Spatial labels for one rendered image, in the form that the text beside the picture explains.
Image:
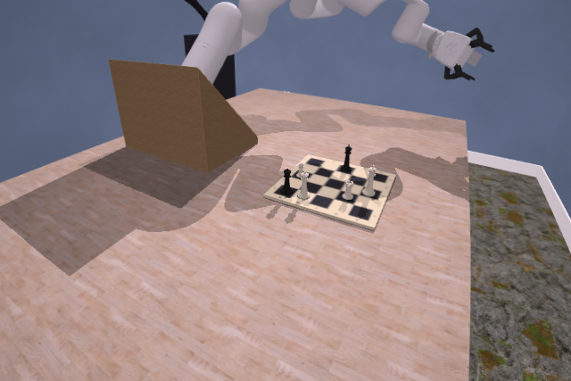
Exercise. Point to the white chess king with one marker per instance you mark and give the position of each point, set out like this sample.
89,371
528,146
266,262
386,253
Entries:
368,191

